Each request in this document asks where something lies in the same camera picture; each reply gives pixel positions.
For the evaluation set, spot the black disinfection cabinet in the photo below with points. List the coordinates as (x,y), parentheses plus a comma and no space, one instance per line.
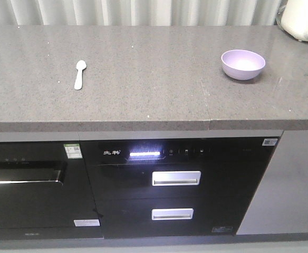
(175,187)

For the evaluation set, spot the white pleated curtain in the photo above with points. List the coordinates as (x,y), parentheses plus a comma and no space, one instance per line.
(139,13)

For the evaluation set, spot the lower silver drawer handle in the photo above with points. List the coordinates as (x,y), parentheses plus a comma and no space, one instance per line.
(172,214)

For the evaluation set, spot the upper silver drawer handle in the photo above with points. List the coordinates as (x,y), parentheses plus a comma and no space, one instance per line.
(176,178)

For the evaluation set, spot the black built-in dishwasher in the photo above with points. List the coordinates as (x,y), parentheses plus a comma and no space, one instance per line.
(45,192)

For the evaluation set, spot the white rice cooker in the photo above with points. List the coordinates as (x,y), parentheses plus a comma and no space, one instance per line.
(292,17)

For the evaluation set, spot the purple plastic bowl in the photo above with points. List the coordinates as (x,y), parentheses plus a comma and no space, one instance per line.
(242,64)

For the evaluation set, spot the mint green plastic spoon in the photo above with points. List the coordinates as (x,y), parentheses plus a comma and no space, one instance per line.
(80,67)

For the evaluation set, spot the silver drawer handle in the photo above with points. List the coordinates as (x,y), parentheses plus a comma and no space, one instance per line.
(172,214)
(176,178)

